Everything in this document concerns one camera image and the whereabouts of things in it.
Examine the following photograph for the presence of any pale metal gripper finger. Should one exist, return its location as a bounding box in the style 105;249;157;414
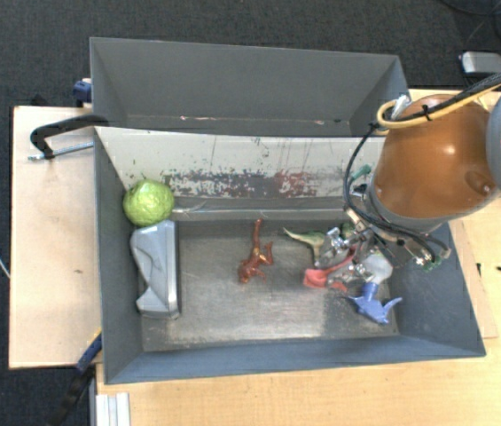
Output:
314;226;351;268
325;260;373;286

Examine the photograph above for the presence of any green toy dinosaur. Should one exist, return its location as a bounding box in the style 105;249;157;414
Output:
282;222;354;261

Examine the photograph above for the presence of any white rounded object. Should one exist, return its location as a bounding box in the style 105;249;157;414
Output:
362;253;394;285

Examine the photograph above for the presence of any blue toy dinosaur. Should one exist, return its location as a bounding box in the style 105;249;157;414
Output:
346;281;404;326

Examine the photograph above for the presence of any orange-red toy figure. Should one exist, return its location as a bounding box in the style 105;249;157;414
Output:
237;218;275;285

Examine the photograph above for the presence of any grey metal bin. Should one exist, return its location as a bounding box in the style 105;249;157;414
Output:
89;36;487;385

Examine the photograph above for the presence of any silver grey packet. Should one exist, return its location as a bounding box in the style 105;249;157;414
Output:
129;218;183;320

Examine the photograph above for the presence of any green crinkled ball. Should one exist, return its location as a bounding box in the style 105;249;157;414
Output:
121;178;176;228

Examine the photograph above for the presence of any pale wood board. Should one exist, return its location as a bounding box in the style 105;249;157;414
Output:
8;106;103;370

